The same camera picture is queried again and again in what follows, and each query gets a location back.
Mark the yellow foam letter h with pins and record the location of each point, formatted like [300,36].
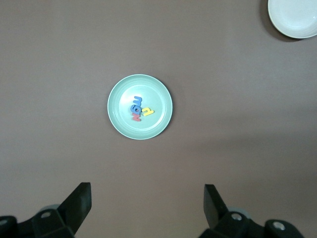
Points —
[147,112]

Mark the green plate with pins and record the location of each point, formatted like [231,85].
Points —
[153,94]

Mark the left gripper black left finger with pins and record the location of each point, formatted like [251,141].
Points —
[74,210]

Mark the beige plate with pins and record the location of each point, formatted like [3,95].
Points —
[294,17]

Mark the red foam letter w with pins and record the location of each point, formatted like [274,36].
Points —
[136,118]

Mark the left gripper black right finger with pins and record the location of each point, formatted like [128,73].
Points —
[215,210]

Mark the blue foam letter g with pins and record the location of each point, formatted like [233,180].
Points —
[135,109]

